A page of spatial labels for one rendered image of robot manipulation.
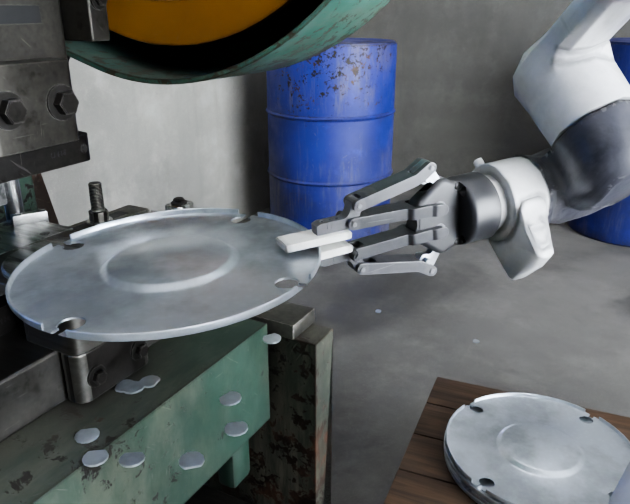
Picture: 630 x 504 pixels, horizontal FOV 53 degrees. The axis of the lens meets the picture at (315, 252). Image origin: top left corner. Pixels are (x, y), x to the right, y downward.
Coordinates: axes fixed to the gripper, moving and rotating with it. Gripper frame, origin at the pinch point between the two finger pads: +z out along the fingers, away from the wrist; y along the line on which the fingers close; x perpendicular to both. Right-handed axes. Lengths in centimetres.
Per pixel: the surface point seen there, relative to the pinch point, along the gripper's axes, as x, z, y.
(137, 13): -46, 6, 22
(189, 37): -38.7, 0.9, 18.3
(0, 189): -19.7, 27.9, 6.3
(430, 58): -273, -190, -22
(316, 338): -12.5, -4.0, -18.6
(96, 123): -187, 7, -16
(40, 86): -12.6, 21.4, 17.0
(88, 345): -5.0, 22.8, -7.1
